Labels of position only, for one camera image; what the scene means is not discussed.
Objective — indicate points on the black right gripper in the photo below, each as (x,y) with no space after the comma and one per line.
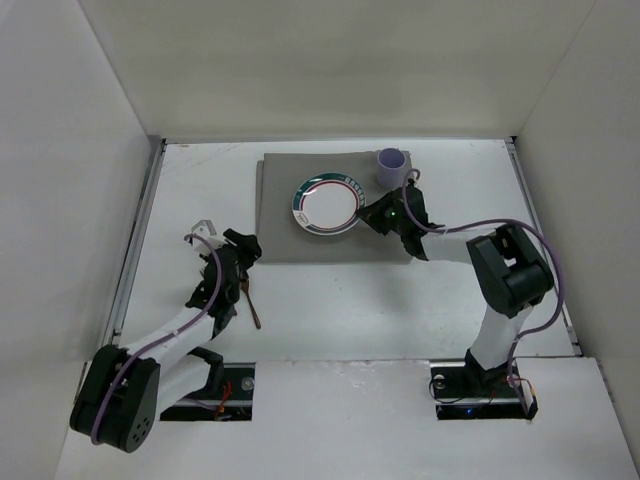
(376,215)

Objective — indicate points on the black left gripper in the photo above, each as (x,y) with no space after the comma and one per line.
(235,270)

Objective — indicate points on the brown wooden spoon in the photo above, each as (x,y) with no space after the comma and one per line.
(245,288)

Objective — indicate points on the purple cup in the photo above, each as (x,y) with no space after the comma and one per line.
(391,163)

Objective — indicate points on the white plate green red rim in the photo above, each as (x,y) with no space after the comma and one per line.
(326,204)

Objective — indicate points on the grey cloth placemat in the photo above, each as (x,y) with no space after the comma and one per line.
(282,240)

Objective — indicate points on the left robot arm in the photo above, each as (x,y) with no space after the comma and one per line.
(116,404)

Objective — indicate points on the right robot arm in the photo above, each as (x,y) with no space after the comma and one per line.
(512,275)

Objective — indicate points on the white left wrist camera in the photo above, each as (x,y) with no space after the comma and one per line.
(205,229)

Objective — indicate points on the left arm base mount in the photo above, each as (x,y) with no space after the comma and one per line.
(203,387)

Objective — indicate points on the left aluminium table rail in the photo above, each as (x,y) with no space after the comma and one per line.
(118,309)

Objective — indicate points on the aluminium table rail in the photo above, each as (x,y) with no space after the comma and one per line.
(118,309)
(560,313)

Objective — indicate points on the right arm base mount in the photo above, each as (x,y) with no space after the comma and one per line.
(461,390)

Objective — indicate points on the right aluminium table rail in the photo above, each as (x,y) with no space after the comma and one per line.
(560,313)

